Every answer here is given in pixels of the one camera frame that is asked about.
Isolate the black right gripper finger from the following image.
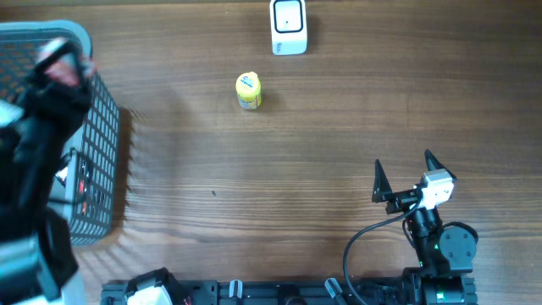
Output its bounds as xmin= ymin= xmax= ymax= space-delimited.
xmin=424 ymin=149 xmax=456 ymax=180
xmin=372 ymin=159 xmax=393 ymax=202

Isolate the white barcode scanner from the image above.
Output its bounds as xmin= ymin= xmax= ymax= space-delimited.
xmin=269 ymin=0 xmax=308 ymax=56

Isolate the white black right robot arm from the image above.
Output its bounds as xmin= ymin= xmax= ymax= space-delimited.
xmin=372 ymin=150 xmax=478 ymax=304

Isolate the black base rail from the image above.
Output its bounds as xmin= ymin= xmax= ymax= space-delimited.
xmin=100 ymin=266 xmax=479 ymax=305

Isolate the yellow candy bottle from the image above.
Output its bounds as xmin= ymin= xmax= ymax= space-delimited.
xmin=235 ymin=71 xmax=262 ymax=110

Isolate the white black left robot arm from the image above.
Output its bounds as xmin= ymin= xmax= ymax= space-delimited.
xmin=1 ymin=38 xmax=93 ymax=304

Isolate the grey plastic mesh basket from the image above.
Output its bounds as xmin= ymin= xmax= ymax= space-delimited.
xmin=1 ymin=20 xmax=120 ymax=247

